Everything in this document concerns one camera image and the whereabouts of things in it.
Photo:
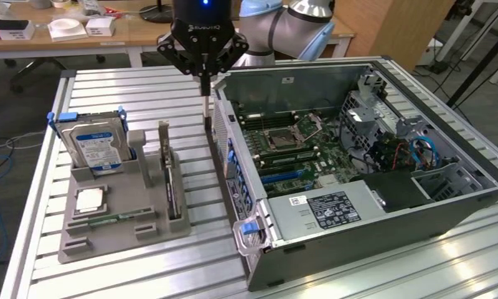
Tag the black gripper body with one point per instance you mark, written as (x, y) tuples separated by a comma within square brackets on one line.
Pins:
[(202, 31)]

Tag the graphics card with metal bracket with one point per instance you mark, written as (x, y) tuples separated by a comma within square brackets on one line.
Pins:
[(167, 174)]

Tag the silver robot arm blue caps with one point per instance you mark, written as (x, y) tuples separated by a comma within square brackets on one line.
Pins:
[(298, 18)]

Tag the wooden desk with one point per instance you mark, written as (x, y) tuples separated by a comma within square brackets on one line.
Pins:
[(141, 34)]

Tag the black round lamp base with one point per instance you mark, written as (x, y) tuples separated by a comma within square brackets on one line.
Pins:
[(157, 15)]

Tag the small white labelled box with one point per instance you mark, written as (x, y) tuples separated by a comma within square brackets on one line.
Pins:
[(99, 27)]

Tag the white box with round part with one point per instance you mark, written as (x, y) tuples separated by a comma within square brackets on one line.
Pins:
[(67, 29)]

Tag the metal socket cover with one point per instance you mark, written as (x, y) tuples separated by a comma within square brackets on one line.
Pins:
[(313, 124)]

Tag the CPU socket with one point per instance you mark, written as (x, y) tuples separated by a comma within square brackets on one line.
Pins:
[(282, 138)]

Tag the black office chair base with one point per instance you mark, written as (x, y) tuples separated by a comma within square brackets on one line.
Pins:
[(29, 71)]

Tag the installed RAM stick with label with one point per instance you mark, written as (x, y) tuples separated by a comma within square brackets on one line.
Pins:
[(287, 159)]

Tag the perforated metal drive cage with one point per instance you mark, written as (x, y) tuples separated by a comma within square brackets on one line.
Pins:
[(361, 124)]

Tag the white box with black lid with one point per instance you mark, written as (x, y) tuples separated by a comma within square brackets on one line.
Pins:
[(14, 29)]

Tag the wooden cabinet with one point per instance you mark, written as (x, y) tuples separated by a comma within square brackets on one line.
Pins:
[(398, 31)]

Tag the green motherboard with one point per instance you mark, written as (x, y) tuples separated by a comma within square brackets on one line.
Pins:
[(327, 155)]

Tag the blue expansion slot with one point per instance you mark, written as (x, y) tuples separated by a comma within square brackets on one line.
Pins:
[(282, 177)]

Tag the small silver heatsink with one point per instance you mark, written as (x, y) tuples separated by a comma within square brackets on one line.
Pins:
[(326, 181)]

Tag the silver CPU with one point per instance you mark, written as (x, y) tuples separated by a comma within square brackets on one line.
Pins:
[(89, 199)]

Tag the grey power supply unit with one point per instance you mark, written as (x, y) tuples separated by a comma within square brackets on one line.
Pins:
[(290, 218)]

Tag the green RAM stick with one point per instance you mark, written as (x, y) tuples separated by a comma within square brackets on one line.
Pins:
[(107, 219)]

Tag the grey parts rack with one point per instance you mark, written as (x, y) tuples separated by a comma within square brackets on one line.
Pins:
[(119, 224)]

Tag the blue case latch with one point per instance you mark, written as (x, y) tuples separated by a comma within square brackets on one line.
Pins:
[(250, 227)]

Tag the black stand pole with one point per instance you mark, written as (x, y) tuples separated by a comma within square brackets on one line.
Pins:
[(480, 56)]

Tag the grey disk bay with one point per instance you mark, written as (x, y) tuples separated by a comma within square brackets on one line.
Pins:
[(443, 183)]

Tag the open grey PC case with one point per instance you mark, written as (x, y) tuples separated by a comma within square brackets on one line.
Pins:
[(357, 249)]

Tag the hard disk with blue bracket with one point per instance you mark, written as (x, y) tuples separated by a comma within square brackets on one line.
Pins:
[(94, 149)]

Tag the white table frame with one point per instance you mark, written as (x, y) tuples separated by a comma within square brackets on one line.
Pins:
[(451, 31)]

